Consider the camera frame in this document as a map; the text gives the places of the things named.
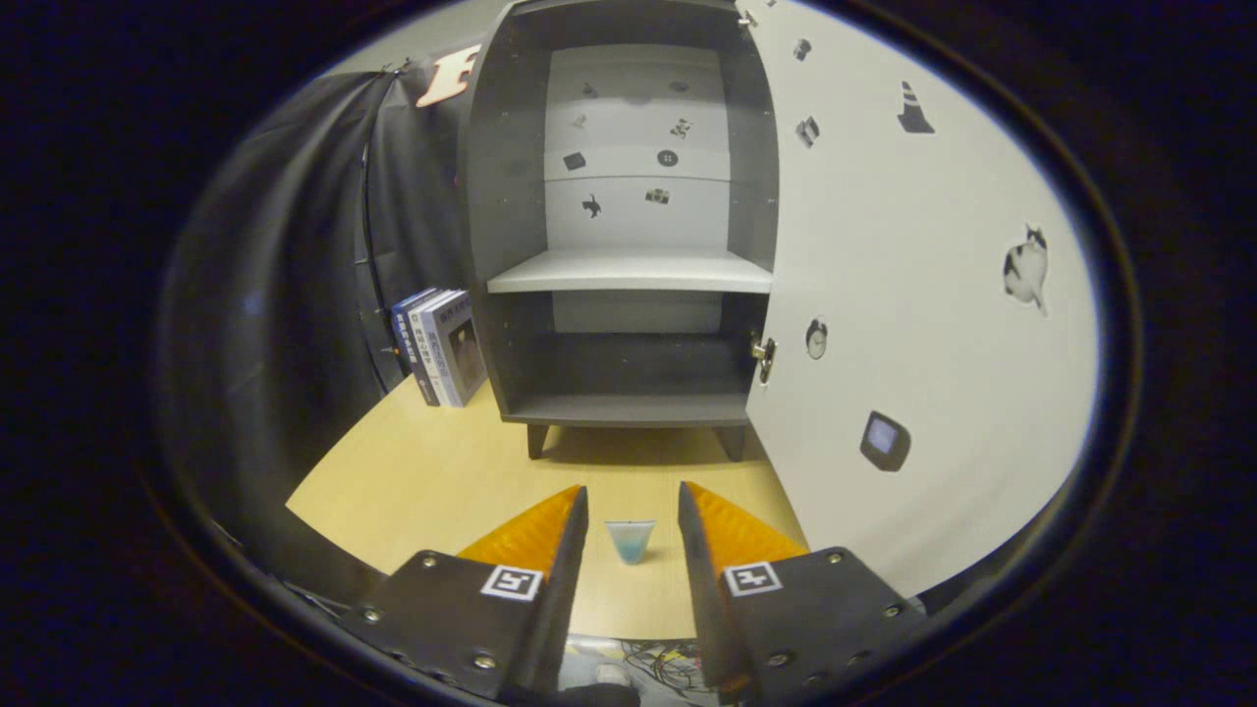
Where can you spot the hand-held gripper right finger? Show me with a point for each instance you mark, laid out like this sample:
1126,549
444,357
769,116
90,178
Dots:
702,599

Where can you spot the small translucent blue cup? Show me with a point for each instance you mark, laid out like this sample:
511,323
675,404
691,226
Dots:
630,542

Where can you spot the black backdrop cloth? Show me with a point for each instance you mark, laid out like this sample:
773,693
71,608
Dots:
275,295

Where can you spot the grey cover book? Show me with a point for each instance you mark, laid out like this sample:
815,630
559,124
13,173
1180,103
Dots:
464,349

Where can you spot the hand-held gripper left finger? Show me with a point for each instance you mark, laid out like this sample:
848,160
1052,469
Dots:
560,589

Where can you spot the brass door hinge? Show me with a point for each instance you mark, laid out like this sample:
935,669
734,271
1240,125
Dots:
763,355

